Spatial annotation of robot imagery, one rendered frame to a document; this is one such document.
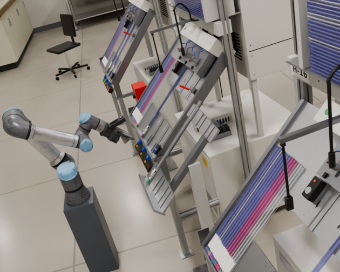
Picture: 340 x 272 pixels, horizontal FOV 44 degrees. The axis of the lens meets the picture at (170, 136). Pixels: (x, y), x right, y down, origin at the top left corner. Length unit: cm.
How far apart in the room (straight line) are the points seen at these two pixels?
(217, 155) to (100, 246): 92
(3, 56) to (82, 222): 580
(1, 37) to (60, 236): 524
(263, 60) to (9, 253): 225
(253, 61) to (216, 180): 75
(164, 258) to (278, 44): 149
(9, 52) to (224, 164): 604
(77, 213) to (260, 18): 150
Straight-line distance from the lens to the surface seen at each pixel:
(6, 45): 804
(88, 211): 256
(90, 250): 275
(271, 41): 240
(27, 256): 331
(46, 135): 237
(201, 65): 230
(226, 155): 253
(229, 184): 264
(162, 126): 249
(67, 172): 246
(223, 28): 221
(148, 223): 311
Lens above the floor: 195
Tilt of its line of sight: 28 degrees down
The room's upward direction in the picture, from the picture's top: 14 degrees counter-clockwise
